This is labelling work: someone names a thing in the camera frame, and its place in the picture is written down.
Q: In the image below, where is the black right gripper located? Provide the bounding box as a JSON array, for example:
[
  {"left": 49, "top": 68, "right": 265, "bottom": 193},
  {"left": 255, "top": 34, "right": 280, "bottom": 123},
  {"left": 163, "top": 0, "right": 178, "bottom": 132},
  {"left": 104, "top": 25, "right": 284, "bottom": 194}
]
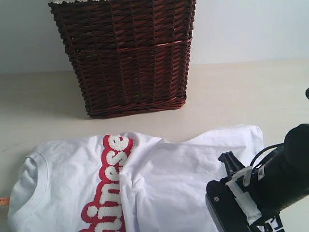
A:
[{"left": 219, "top": 151, "right": 290, "bottom": 232}]

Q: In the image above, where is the white shirt with red trim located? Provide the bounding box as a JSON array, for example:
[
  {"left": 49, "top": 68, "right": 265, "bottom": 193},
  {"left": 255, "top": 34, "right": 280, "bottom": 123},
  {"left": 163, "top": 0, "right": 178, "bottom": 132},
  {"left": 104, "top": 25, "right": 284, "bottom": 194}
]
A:
[{"left": 8, "top": 125, "right": 264, "bottom": 232}]

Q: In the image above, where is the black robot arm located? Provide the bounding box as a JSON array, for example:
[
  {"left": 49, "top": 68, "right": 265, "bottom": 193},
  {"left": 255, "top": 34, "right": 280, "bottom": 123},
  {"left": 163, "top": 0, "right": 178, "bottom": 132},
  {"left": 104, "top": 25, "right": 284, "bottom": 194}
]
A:
[{"left": 205, "top": 123, "right": 309, "bottom": 232}]

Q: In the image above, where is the dark brown wicker basket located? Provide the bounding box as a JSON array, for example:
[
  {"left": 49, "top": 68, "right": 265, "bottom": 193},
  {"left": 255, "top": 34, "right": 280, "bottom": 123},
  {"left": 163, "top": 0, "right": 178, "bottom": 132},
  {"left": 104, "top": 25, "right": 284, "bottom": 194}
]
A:
[{"left": 48, "top": 0, "right": 196, "bottom": 118}]

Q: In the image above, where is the orange shirt neck tag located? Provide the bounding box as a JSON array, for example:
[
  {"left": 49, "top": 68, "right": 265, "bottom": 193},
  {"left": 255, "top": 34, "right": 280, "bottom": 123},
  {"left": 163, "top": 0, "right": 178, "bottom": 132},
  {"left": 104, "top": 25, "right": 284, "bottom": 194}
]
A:
[{"left": 0, "top": 197, "right": 10, "bottom": 205}]

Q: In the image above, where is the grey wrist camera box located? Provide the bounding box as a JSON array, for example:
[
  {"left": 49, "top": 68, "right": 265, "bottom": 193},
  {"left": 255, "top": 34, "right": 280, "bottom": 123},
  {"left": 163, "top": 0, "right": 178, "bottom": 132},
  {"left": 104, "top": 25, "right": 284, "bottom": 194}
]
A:
[{"left": 205, "top": 166, "right": 265, "bottom": 232}]

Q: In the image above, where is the black cable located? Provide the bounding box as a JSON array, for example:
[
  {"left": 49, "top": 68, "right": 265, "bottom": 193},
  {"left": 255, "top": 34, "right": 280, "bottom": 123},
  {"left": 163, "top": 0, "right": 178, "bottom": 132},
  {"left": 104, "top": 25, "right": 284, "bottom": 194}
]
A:
[{"left": 250, "top": 144, "right": 285, "bottom": 170}]

